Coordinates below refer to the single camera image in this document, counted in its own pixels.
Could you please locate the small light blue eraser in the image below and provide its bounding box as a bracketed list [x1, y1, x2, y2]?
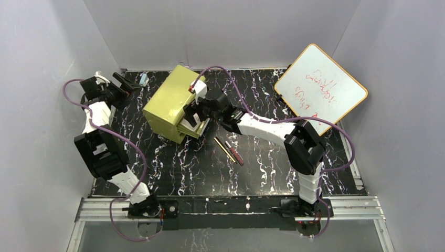
[139, 72, 149, 87]

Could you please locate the white eyeshadow palette box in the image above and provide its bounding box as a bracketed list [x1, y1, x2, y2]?
[177, 113, 202, 135]

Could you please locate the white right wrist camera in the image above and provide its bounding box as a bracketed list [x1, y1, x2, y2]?
[189, 80, 207, 104]

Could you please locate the olive green drawer box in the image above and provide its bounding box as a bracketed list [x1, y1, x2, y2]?
[142, 65, 209, 143]

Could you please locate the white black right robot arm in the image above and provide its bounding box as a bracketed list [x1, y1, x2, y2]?
[183, 87, 325, 216]

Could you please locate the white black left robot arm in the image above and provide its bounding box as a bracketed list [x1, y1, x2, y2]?
[74, 71, 162, 218]

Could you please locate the gold black makeup pencil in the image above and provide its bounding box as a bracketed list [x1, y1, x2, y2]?
[214, 136, 237, 163]

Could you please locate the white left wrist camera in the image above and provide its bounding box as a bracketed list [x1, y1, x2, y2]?
[94, 71, 110, 84]

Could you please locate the aluminium frame rail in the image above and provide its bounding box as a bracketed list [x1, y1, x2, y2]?
[68, 118, 390, 251]

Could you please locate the white whiteboard orange frame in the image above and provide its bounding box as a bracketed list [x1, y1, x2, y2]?
[274, 44, 368, 135]

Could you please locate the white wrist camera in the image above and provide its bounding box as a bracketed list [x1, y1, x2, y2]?
[94, 71, 110, 84]
[189, 80, 207, 104]

